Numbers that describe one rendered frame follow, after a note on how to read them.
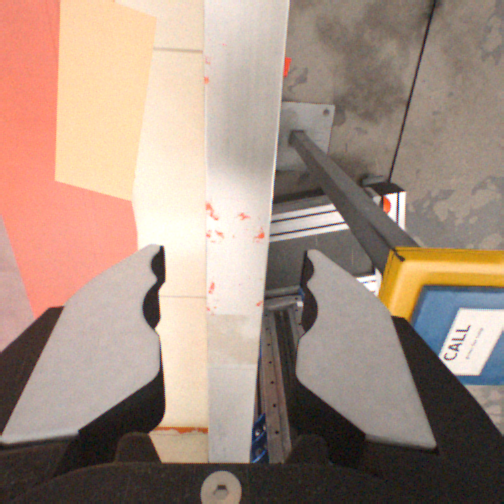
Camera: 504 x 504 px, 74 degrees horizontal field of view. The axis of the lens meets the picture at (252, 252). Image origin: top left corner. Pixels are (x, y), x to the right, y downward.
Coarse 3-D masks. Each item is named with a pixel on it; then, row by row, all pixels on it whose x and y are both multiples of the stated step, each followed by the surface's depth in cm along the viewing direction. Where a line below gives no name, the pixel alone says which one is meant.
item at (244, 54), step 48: (240, 0) 14; (288, 0) 14; (240, 48) 15; (240, 96) 16; (240, 144) 17; (240, 192) 18; (240, 240) 20; (240, 288) 21; (240, 336) 23; (240, 384) 26; (192, 432) 33; (240, 432) 29
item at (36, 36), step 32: (0, 0) 17; (32, 0) 17; (0, 32) 18; (32, 32) 18; (0, 64) 18; (32, 64) 18; (0, 96) 19; (32, 96) 19; (0, 128) 20; (32, 128) 20; (0, 160) 21; (32, 160) 21
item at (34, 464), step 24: (48, 312) 9; (24, 336) 8; (48, 336) 8; (0, 360) 7; (24, 360) 7; (0, 384) 7; (24, 384) 7; (0, 408) 6; (0, 432) 6; (0, 456) 5; (24, 456) 6; (48, 456) 6; (72, 456) 6; (0, 480) 5; (24, 480) 5
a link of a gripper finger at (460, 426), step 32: (416, 352) 8; (416, 384) 7; (448, 384) 7; (448, 416) 7; (480, 416) 7; (384, 448) 6; (448, 448) 6; (480, 448) 6; (384, 480) 5; (416, 480) 6; (448, 480) 6; (480, 480) 6
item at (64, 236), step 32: (0, 192) 22; (32, 192) 22; (64, 192) 22; (96, 192) 22; (0, 224) 23; (32, 224) 23; (64, 224) 23; (96, 224) 23; (128, 224) 23; (0, 256) 24; (32, 256) 24; (64, 256) 24; (96, 256) 24; (128, 256) 24; (0, 288) 25; (32, 288) 25; (64, 288) 25; (0, 320) 27; (32, 320) 27
